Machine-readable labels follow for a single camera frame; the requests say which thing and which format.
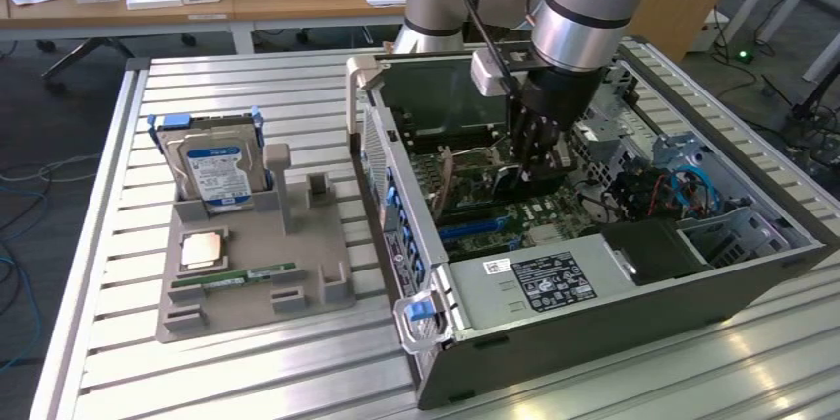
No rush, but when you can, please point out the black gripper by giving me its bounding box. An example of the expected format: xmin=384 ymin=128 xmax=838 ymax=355
xmin=508 ymin=65 xmax=606 ymax=146

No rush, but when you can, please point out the graphics card with black fan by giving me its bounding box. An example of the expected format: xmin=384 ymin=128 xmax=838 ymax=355
xmin=432 ymin=143 xmax=580 ymax=217

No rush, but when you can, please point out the metal disk bay cage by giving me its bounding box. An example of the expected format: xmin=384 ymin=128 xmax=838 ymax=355
xmin=569 ymin=63 xmax=657 ymax=195

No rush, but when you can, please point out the white unit with red button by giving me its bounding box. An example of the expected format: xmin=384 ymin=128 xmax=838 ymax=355
xmin=694 ymin=9 xmax=730 ymax=55

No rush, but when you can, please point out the blue expansion slot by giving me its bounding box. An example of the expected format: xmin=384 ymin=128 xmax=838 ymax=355
xmin=437 ymin=216 xmax=513 ymax=240

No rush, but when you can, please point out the green motherboard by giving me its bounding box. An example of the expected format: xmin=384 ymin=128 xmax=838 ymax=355
xmin=392 ymin=114 xmax=612 ymax=254

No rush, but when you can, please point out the black fan shroud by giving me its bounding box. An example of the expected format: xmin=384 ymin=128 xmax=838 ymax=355
xmin=586 ymin=220 xmax=716 ymax=286

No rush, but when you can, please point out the blue slot retainer strip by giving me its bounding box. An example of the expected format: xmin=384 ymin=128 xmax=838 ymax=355
xmin=381 ymin=166 xmax=428 ymax=288

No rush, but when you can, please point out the grey power supply unit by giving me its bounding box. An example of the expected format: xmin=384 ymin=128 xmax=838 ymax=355
xmin=432 ymin=235 xmax=641 ymax=332

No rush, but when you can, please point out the small metal disk bay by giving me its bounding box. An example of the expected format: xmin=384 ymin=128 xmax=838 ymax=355
xmin=674 ymin=206 xmax=793 ymax=269

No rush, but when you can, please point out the blue case latch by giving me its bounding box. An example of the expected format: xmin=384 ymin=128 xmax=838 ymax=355
xmin=405 ymin=291 xmax=440 ymax=326

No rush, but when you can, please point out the open grey PC case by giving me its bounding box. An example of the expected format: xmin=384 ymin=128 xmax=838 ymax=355
xmin=345 ymin=43 xmax=828 ymax=411

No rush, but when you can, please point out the hard disk with blue label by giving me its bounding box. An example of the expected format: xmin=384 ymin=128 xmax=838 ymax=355
xmin=162 ymin=132 xmax=256 ymax=217

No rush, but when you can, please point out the grey parts rack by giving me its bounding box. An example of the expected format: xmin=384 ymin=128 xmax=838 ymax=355
xmin=154 ymin=143 xmax=360 ymax=345

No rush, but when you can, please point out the blue disk carrier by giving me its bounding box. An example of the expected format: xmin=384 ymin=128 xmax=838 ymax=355
xmin=141 ymin=105 xmax=265 ymax=195

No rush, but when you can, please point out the silver CPU chip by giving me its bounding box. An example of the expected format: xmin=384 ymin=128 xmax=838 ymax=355
xmin=180 ymin=233 xmax=221 ymax=271

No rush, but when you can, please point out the green RAM stick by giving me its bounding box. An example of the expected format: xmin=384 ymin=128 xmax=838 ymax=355
xmin=170 ymin=263 xmax=296 ymax=289

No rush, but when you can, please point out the black chair base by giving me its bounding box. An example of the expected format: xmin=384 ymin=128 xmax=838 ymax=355
xmin=41 ymin=38 xmax=136 ymax=91

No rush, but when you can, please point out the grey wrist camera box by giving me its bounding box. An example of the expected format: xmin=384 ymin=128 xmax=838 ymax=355
xmin=469 ymin=49 xmax=520 ymax=96

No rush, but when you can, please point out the black wire bundle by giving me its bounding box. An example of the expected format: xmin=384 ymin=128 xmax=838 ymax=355
xmin=576 ymin=168 xmax=681 ymax=224

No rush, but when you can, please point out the blue wire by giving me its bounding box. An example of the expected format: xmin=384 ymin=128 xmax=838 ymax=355
xmin=672 ymin=163 xmax=722 ymax=219

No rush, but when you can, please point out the beige case handle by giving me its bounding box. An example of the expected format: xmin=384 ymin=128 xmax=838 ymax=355
xmin=345 ymin=56 xmax=385 ymax=136

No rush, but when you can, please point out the white floor cable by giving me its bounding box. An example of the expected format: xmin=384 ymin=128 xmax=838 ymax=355
xmin=0 ymin=153 xmax=100 ymax=185

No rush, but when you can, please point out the blue floor cable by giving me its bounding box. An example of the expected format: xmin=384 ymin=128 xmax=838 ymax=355
xmin=0 ymin=183 xmax=46 ymax=372

